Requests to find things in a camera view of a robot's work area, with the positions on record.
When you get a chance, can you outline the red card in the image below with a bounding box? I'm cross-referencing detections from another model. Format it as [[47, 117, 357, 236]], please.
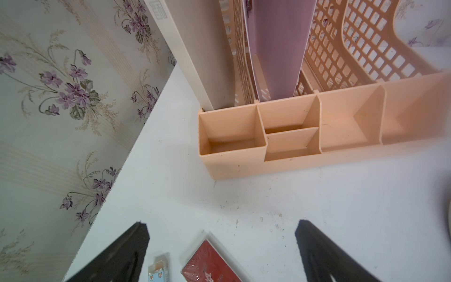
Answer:
[[181, 239, 242, 282]]

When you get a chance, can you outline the beige folder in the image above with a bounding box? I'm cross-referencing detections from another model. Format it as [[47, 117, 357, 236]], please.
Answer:
[[145, 0, 236, 111]]

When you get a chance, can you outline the peach plastic file organizer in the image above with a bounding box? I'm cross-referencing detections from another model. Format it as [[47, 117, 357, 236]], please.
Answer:
[[198, 1, 451, 180]]

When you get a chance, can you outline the small grey tag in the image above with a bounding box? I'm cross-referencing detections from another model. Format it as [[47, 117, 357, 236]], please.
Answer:
[[148, 260, 169, 282]]

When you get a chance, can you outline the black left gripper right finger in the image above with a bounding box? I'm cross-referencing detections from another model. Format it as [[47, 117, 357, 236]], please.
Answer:
[[295, 220, 378, 282]]

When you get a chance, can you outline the pink folder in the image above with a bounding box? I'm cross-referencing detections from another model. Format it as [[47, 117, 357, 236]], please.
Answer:
[[243, 1, 317, 102]]

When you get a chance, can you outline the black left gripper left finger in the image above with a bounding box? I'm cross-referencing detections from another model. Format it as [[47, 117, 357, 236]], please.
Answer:
[[69, 222, 150, 282]]

